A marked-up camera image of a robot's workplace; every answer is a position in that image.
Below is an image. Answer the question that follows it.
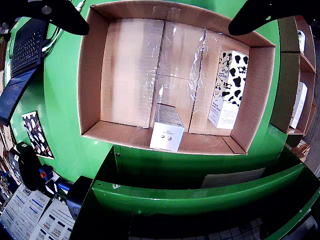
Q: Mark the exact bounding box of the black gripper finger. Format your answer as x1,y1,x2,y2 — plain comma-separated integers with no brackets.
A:
227,0,320,36
24,0,90,36

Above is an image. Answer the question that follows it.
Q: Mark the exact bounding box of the holographic silver red carton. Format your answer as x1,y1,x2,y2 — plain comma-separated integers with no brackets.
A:
149,102,186,153

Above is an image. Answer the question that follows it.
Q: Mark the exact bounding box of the open brown cardboard box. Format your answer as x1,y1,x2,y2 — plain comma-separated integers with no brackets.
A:
277,14,317,75
269,51,317,148

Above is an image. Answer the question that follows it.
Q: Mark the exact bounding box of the shallow cardboard tray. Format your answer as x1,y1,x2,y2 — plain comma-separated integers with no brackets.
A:
76,3,277,156

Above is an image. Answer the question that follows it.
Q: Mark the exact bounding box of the blue white small box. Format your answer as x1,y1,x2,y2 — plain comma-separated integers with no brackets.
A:
38,164,61,195

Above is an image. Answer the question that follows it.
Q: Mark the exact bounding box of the black laptop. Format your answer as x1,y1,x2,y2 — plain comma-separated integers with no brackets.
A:
0,17,51,127

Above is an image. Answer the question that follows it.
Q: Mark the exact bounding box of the cow print carton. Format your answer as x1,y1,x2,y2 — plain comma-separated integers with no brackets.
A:
207,49,250,130

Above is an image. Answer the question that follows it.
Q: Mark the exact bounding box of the flattened printed carton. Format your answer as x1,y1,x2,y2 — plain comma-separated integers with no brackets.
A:
21,110,55,159

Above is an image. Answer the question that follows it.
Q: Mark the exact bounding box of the black rounded object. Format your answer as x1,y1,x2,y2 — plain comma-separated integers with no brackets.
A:
18,146,43,192

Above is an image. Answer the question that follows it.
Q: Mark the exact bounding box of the grey flat sheet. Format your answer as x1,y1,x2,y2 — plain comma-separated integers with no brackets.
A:
200,167,267,189

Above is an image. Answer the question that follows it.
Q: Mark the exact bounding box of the dark grey device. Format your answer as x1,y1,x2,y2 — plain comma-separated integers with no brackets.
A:
65,175,94,221

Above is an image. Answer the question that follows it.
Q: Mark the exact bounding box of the printed paper sheet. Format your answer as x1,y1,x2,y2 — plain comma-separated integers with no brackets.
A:
0,183,51,240
34,197,76,240

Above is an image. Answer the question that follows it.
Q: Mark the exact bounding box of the green metal cabinet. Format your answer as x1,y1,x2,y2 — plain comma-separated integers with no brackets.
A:
69,143,320,240

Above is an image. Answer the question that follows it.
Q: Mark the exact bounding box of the white cable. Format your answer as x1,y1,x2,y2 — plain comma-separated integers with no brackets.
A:
41,0,87,53

